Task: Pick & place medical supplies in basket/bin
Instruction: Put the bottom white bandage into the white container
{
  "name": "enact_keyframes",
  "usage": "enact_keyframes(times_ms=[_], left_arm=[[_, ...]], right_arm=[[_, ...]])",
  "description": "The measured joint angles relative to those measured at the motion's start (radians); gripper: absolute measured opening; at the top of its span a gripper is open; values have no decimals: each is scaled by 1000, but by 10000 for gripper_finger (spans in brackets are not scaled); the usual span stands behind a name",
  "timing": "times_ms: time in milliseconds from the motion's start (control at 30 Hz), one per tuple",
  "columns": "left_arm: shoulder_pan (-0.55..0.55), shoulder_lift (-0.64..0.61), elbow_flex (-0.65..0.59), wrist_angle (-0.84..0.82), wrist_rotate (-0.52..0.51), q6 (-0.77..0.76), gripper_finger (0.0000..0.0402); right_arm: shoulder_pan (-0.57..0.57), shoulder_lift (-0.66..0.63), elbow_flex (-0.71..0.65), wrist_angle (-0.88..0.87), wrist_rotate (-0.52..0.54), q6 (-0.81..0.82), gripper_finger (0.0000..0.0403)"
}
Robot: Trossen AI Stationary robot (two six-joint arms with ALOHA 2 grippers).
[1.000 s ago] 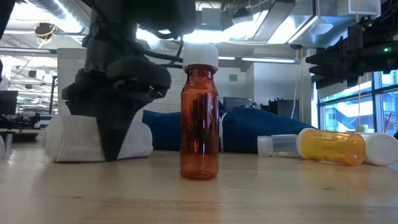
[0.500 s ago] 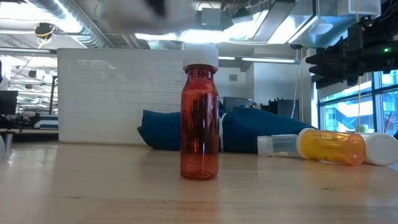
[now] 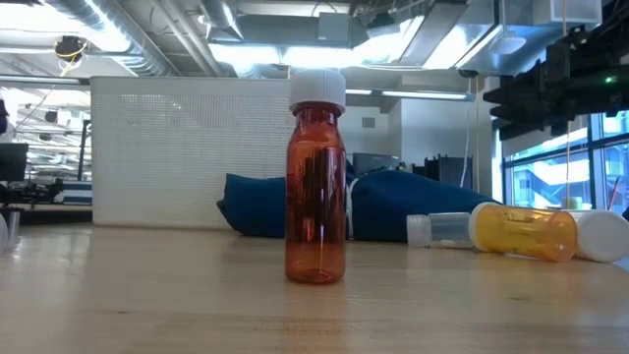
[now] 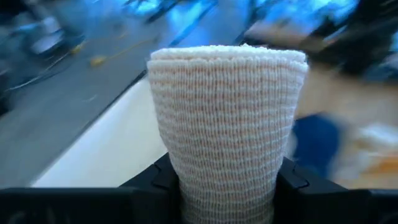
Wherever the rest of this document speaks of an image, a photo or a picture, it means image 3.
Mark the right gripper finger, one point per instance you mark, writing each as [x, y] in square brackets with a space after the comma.
[531, 125]
[516, 93]

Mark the orange pill bottle white cap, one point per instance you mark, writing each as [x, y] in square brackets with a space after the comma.
[526, 231]

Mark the white plastic bottle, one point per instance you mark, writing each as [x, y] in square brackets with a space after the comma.
[604, 236]

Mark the clear vial with white cap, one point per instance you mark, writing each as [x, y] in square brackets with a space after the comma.
[442, 228]

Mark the amber bottle with white cap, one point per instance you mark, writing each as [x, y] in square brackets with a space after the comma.
[314, 196]

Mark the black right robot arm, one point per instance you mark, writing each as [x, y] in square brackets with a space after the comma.
[604, 86]

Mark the white perforated plastic basket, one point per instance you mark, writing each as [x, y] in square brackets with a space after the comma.
[172, 147]

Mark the white pendant lamp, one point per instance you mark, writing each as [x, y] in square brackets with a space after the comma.
[507, 44]

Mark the long fluorescent light fixture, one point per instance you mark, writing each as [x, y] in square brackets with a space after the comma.
[422, 95]

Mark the black office equipment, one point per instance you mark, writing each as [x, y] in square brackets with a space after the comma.
[444, 172]

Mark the dark office monitor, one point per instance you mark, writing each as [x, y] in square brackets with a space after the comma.
[376, 163]

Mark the blue white striped box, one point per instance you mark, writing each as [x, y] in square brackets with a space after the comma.
[78, 193]

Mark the wooden office desk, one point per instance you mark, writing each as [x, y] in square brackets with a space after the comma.
[49, 207]

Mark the black computer monitor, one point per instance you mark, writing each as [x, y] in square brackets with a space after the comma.
[12, 162]

